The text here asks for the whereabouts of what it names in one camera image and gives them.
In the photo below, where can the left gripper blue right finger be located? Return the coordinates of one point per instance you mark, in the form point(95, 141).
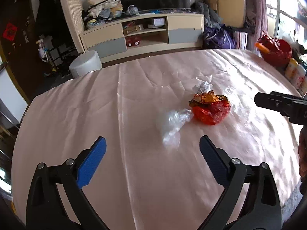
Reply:
point(216, 159)

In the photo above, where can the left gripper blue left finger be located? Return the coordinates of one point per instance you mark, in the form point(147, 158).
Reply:
point(90, 162)

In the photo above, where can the red gold foil wrapper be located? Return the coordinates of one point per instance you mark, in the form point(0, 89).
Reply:
point(209, 108)

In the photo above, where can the clear plastic bag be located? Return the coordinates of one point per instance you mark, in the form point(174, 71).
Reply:
point(169, 125)

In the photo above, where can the white printed paper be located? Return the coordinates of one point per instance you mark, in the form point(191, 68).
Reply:
point(202, 86)

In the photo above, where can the person right hand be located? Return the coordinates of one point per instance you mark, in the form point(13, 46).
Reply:
point(302, 152)

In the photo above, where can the cream labelled bottle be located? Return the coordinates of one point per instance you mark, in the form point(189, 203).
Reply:
point(303, 88)

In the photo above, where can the yellow capped white bottle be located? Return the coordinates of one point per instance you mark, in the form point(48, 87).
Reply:
point(289, 72)

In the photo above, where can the red plastic basket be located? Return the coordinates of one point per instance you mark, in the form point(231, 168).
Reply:
point(281, 51)

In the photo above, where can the orange toy bat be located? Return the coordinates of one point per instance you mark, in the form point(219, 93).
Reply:
point(262, 48)

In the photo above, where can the pink satin tablecloth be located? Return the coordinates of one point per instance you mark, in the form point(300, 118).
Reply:
point(141, 183)

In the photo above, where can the purple bag on floor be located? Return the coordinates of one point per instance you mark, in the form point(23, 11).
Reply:
point(218, 38)

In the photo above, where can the white round stool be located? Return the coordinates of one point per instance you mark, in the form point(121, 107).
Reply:
point(85, 63)

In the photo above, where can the pink purple curtain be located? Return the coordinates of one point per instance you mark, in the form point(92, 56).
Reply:
point(256, 9)

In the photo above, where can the beige standing air conditioner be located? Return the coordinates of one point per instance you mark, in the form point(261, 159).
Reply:
point(232, 12)

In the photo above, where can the dark brown door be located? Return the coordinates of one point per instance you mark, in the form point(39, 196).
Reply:
point(20, 48)

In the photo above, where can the beige grey tv cabinet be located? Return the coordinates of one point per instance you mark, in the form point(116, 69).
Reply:
point(143, 35)

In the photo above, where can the pile of folded clothes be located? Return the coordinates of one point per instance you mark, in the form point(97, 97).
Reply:
point(98, 11)

